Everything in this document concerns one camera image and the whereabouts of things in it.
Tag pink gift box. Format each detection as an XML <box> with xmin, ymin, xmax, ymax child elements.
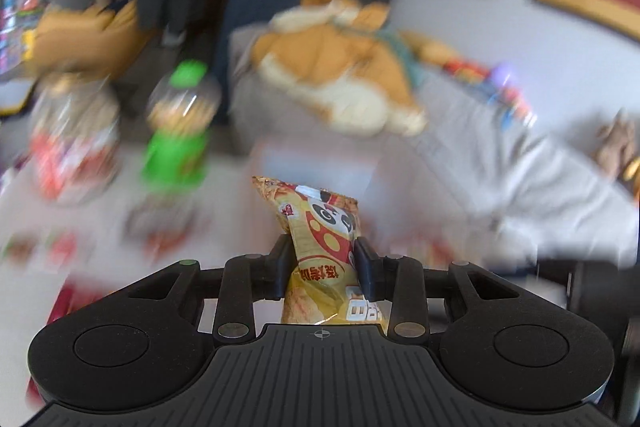
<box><xmin>248</xmin><ymin>140</ymin><xmax>477</xmax><ymax>268</ymax></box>

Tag green candy dispenser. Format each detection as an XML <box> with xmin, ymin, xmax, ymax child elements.
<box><xmin>142</xmin><ymin>60</ymin><xmax>221</xmax><ymax>190</ymax></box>

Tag colourful toys on sofa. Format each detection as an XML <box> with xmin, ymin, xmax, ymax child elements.
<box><xmin>442</xmin><ymin>60</ymin><xmax>537</xmax><ymax>129</ymax></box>

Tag orange beanbag chair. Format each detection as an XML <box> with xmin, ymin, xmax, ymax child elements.
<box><xmin>30</xmin><ymin>0</ymin><xmax>156</xmax><ymax>80</ymax></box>

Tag yellow guoba snack bag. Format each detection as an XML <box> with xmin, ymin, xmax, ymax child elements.
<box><xmin>253</xmin><ymin>176</ymin><xmax>388</xmax><ymax>329</ymax></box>

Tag peanut jar gold lid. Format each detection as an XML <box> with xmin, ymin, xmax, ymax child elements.
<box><xmin>29</xmin><ymin>70</ymin><xmax>119</xmax><ymax>205</ymax></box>

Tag yellow orange blanket pile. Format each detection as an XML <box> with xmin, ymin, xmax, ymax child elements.
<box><xmin>250</xmin><ymin>0</ymin><xmax>427</xmax><ymax>136</ymax></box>

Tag dark blue cabinet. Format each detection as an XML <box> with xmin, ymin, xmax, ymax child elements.
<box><xmin>209</xmin><ymin>0</ymin><xmax>300</xmax><ymax>126</ymax></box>

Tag grey sofa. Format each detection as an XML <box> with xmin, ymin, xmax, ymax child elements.
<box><xmin>231</xmin><ymin>54</ymin><xmax>639</xmax><ymax>270</ymax></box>

